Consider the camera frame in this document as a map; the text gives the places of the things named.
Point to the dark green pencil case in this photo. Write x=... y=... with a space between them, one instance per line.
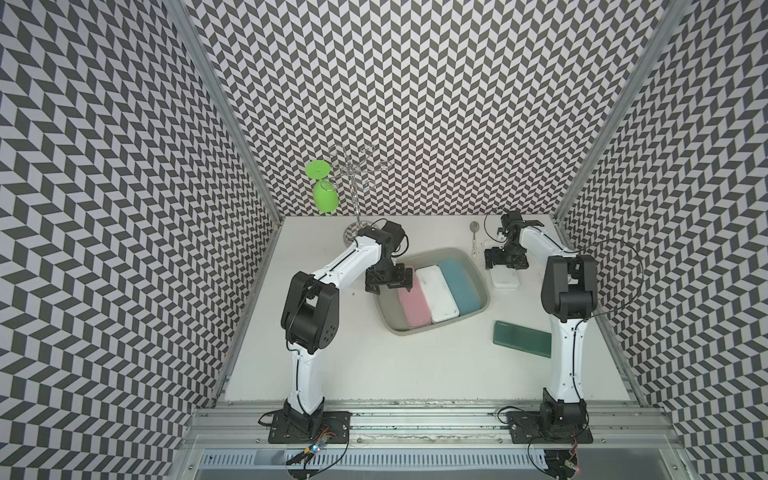
x=522 y=339

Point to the translucent white pencil case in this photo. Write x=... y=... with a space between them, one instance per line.
x=504 y=278

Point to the metal spoon patterned handle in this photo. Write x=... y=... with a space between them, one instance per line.
x=474 y=228

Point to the grey storage box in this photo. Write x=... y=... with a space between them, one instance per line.
x=390 y=309

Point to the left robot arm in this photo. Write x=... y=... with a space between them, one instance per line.
x=310 y=317

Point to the aluminium front rail frame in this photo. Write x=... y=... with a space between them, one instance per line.
x=442 y=439

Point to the light blue pencil case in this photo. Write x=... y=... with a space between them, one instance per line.
x=461 y=287

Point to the chrome cup rack stand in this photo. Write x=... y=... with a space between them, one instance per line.
x=354 y=164

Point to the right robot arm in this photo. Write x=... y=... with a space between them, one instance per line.
x=569 y=297

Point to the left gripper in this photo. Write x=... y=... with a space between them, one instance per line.
x=399 y=281

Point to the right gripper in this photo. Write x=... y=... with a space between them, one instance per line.
x=520 y=262

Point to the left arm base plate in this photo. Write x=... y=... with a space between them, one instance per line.
x=293 y=428

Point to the pink pencil case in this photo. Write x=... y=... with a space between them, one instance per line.
x=415 y=307

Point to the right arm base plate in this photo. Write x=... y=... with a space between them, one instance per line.
x=527 y=428

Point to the green plastic wine glass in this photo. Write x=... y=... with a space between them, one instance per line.
x=324 y=193

